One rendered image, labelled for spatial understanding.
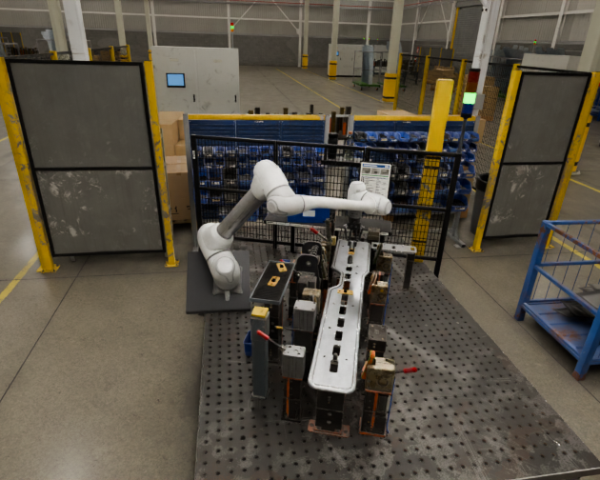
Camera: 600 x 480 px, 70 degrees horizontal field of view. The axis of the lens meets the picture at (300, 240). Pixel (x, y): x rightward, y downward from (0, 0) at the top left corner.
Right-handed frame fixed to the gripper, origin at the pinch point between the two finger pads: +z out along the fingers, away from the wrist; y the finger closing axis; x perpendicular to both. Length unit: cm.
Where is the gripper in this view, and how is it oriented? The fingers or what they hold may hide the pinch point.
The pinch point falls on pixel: (351, 246)
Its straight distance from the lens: 268.5
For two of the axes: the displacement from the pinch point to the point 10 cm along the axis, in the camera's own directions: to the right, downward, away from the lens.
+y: 9.8, 1.0, -1.5
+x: 1.8, -4.2, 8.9
